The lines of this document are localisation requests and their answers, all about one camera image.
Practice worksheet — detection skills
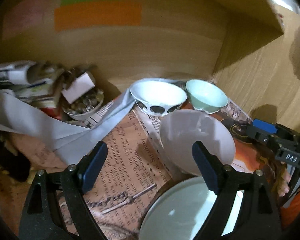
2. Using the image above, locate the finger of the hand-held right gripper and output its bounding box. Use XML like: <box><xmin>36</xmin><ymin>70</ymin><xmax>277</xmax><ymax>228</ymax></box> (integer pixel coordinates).
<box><xmin>252</xmin><ymin>119</ymin><xmax>300</xmax><ymax>146</ymax></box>
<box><xmin>245</xmin><ymin>124</ymin><xmax>286</xmax><ymax>153</ymax></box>

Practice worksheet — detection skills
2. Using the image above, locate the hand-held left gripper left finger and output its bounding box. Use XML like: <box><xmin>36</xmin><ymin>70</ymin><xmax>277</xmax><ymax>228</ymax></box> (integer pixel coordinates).
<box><xmin>19</xmin><ymin>141</ymin><xmax>108</xmax><ymax>240</ymax></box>

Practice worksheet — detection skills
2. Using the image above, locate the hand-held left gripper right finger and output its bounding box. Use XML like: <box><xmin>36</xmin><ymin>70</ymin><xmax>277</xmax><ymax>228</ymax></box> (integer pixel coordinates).
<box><xmin>187</xmin><ymin>141</ymin><xmax>283</xmax><ymax>240</ymax></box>

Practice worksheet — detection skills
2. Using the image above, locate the lavender bowl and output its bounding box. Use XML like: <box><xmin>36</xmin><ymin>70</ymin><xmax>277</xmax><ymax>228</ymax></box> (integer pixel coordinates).
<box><xmin>159</xmin><ymin>109</ymin><xmax>236</xmax><ymax>176</ymax></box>

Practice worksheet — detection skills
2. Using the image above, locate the mint green plate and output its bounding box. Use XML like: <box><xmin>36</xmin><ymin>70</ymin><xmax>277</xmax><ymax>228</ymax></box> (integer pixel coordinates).
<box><xmin>138</xmin><ymin>176</ymin><xmax>243</xmax><ymax>240</ymax></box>

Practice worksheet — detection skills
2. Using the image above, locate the mint green bowl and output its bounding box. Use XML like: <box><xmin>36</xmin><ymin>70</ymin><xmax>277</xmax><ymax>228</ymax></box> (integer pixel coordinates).
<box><xmin>185</xmin><ymin>79</ymin><xmax>229</xmax><ymax>115</ymax></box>

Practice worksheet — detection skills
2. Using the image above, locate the white bowl with black dots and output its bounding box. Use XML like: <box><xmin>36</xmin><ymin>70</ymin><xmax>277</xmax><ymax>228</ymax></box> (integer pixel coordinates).
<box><xmin>130</xmin><ymin>78</ymin><xmax>188</xmax><ymax>117</ymax></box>

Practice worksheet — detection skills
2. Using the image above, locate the person's right hand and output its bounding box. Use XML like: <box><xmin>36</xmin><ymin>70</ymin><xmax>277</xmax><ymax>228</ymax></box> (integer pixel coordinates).
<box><xmin>277</xmin><ymin>166</ymin><xmax>291</xmax><ymax>197</ymax></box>

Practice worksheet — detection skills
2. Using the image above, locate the printed newspaper sheet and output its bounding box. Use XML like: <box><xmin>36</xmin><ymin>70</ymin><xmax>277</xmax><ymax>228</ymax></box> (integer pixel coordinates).
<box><xmin>52</xmin><ymin>80</ymin><xmax>290</xmax><ymax>240</ymax></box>

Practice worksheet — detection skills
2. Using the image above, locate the person's orange clothing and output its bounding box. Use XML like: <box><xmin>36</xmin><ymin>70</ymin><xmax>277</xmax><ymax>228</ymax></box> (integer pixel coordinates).
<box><xmin>281</xmin><ymin>180</ymin><xmax>300</xmax><ymax>231</ymax></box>

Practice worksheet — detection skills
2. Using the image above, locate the small bowl of coins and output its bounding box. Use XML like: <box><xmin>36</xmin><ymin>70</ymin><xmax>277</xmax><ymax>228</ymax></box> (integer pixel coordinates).
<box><xmin>63</xmin><ymin>90</ymin><xmax>105</xmax><ymax>122</ymax></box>

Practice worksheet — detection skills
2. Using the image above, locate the grey white paper sheet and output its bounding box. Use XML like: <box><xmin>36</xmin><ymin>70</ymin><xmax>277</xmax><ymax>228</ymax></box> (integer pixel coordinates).
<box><xmin>0</xmin><ymin>87</ymin><xmax>140</xmax><ymax>163</ymax></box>

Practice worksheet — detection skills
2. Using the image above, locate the white card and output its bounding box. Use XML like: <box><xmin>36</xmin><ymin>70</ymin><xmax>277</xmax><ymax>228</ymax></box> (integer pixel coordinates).
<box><xmin>61</xmin><ymin>72</ymin><xmax>96</xmax><ymax>104</ymax></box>

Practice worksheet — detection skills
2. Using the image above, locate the stack of booklets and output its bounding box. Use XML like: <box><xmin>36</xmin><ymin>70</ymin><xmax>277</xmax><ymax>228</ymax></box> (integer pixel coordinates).
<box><xmin>15</xmin><ymin>80</ymin><xmax>63</xmax><ymax>111</ymax></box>

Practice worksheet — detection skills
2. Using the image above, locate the wooden shelf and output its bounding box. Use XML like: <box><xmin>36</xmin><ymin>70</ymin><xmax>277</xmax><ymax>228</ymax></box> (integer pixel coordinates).
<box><xmin>130</xmin><ymin>0</ymin><xmax>286</xmax><ymax>43</ymax></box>

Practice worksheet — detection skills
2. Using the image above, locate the orange sticky note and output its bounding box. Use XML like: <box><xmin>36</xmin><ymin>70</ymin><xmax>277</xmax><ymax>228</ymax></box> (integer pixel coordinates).
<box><xmin>54</xmin><ymin>1</ymin><xmax>142</xmax><ymax>32</ymax></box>

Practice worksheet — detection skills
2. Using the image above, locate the pink sticky note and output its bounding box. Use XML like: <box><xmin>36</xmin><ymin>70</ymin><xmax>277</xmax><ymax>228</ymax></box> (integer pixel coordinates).
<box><xmin>2</xmin><ymin>0</ymin><xmax>56</xmax><ymax>41</ymax></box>

